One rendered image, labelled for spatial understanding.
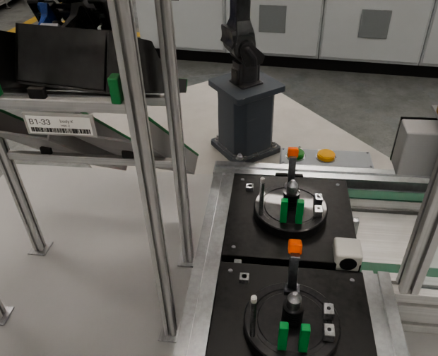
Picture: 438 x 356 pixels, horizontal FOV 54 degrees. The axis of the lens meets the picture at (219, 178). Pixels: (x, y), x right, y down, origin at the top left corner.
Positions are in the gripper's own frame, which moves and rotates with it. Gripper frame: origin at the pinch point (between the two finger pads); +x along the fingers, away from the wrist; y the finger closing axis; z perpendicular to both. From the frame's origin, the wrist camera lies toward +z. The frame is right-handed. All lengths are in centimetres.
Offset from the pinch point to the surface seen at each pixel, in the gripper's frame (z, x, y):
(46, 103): 6.5, 24.0, 22.5
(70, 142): -10.7, 16.3, 9.1
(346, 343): -31, 27, 57
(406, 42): -186, -268, 30
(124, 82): 7.7, 20.6, 32.4
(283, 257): -33, 16, 44
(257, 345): -27, 33, 46
